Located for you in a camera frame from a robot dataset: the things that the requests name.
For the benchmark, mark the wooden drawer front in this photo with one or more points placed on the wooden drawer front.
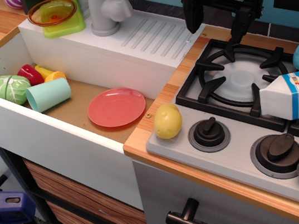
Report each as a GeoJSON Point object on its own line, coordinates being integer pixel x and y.
{"type": "Point", "coordinates": [71, 202]}

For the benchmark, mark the black stove grate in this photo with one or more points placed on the black stove grate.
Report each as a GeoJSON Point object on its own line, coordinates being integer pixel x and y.
{"type": "Point", "coordinates": [229, 87]}

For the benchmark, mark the left black stove knob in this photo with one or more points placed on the left black stove knob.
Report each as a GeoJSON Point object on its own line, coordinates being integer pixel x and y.
{"type": "Point", "coordinates": [209, 136]}

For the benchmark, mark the blue clamp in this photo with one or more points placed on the blue clamp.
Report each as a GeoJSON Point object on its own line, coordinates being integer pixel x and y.
{"type": "Point", "coordinates": [16, 208]}

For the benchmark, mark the white toy sink basin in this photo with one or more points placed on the white toy sink basin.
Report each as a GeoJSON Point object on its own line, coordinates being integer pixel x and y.
{"type": "Point", "coordinates": [142, 55]}

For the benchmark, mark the orange toy corn piece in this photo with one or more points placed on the orange toy corn piece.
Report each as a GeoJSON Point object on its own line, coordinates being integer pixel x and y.
{"type": "Point", "coordinates": [54, 76]}

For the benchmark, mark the mint green plastic cup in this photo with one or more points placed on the mint green plastic cup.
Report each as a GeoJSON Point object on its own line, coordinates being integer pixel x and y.
{"type": "Point", "coordinates": [43, 96]}

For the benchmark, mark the black stove knob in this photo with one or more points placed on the black stove knob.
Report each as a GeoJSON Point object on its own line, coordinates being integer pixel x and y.
{"type": "Point", "coordinates": [209, 136]}
{"type": "Point", "coordinates": [276, 156]}

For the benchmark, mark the yellow toy potato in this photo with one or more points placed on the yellow toy potato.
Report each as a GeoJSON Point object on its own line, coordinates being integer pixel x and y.
{"type": "Point", "coordinates": [167, 121]}

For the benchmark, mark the grey toy faucet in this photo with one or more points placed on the grey toy faucet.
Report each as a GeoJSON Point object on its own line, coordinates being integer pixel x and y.
{"type": "Point", "coordinates": [106, 15]}

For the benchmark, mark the white blue milk carton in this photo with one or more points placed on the white blue milk carton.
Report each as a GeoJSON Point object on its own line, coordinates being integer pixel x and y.
{"type": "Point", "coordinates": [281, 97]}

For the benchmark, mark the pink plastic plate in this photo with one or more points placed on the pink plastic plate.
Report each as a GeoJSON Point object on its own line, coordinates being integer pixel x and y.
{"type": "Point", "coordinates": [116, 107]}

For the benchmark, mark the green toy cabbage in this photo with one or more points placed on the green toy cabbage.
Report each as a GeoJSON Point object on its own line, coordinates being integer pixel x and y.
{"type": "Point", "coordinates": [13, 88]}

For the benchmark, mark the amber transparent bowl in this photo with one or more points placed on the amber transparent bowl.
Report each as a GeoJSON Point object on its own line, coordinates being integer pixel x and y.
{"type": "Point", "coordinates": [52, 12]}

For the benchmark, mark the pink striped ball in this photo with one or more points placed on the pink striped ball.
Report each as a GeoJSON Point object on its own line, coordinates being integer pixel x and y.
{"type": "Point", "coordinates": [15, 4]}

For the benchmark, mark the green plastic tray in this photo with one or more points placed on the green plastic tray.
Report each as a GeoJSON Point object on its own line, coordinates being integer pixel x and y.
{"type": "Point", "coordinates": [75, 24]}

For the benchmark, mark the red toy pepper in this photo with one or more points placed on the red toy pepper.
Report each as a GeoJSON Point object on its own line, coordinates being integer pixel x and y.
{"type": "Point", "coordinates": [31, 74]}

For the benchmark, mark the right black stove knob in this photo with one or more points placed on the right black stove knob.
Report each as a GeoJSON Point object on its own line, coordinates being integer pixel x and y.
{"type": "Point", "coordinates": [276, 156]}

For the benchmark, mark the yellow toy banana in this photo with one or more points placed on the yellow toy banana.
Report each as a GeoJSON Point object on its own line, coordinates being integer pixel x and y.
{"type": "Point", "coordinates": [43, 71]}

